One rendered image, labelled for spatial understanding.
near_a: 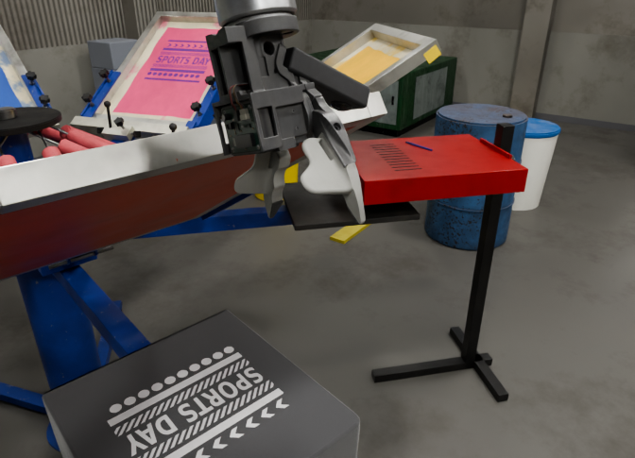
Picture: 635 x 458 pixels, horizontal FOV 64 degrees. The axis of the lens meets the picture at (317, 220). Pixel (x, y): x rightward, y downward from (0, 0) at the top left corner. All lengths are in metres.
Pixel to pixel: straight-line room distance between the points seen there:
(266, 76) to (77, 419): 0.84
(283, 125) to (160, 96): 2.07
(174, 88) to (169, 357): 1.57
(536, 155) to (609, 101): 3.22
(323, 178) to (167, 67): 2.25
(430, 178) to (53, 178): 1.40
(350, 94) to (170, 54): 2.24
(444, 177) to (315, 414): 1.03
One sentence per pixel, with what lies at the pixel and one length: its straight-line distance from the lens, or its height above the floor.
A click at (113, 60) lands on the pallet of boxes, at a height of 0.99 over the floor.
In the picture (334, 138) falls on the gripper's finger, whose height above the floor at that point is 1.59.
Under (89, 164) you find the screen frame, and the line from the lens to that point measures 0.58.
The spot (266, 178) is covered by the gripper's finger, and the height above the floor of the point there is 1.52.
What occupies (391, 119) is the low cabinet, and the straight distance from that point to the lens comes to 6.13.
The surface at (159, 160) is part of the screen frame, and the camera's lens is 0.61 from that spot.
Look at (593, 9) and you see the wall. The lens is 7.35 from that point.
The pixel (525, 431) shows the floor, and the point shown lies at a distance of 2.47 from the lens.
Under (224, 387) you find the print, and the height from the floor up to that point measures 0.95.
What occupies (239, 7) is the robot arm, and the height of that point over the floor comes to 1.70.
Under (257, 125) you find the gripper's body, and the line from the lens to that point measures 0.45.
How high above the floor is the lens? 1.72
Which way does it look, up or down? 26 degrees down
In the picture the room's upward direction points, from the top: straight up
